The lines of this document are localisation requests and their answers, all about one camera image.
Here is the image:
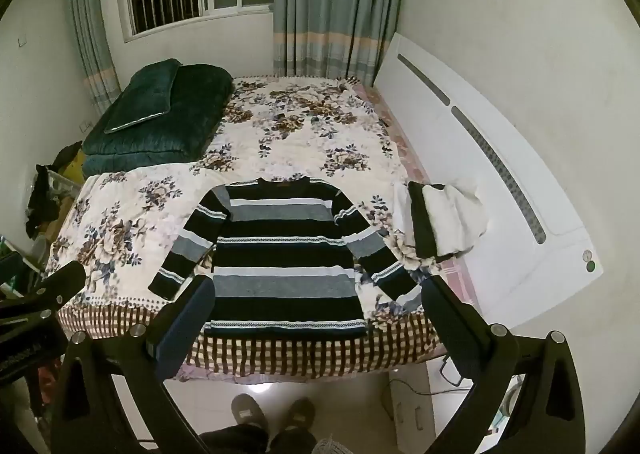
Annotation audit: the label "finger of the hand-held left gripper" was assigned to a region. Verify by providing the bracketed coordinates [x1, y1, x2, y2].
[0, 260, 88, 335]

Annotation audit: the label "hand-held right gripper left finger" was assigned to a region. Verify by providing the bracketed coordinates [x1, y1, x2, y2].
[50, 277, 216, 454]

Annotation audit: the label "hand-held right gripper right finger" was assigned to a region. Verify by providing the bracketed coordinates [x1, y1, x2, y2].
[420, 277, 586, 454]

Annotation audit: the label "black grey white striped sweater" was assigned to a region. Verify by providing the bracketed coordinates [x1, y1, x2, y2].
[148, 175, 426, 340]

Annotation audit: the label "dark hanging clothes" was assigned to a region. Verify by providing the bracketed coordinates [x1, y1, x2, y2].
[27, 141, 83, 241]

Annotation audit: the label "pink bed sheet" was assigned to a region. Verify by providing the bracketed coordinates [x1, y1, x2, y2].
[345, 77, 478, 307]

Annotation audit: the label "white bedside cabinet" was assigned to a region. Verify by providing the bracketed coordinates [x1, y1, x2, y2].
[385, 359, 483, 442]

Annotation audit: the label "folded black garment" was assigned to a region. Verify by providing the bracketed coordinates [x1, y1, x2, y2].
[407, 181, 453, 262]

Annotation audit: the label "folded white garment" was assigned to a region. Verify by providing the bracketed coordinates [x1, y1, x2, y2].
[391, 174, 491, 259]

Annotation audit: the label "grey slipper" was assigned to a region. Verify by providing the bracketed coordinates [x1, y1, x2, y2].
[280, 398, 317, 440]
[231, 394, 269, 436]

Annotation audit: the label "dark green pillow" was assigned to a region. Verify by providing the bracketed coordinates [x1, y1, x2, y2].
[102, 58, 183, 134]

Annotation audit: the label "dark green folded quilt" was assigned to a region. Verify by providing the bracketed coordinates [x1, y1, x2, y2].
[81, 63, 234, 175]

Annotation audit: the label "floral blanket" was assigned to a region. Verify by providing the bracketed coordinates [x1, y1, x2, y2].
[47, 74, 446, 380]

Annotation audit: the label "narrow grey-green curtain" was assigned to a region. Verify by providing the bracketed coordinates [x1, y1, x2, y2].
[62, 0, 121, 115]

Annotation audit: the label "black floor cable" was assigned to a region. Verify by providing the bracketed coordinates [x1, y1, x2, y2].
[385, 354, 476, 396]

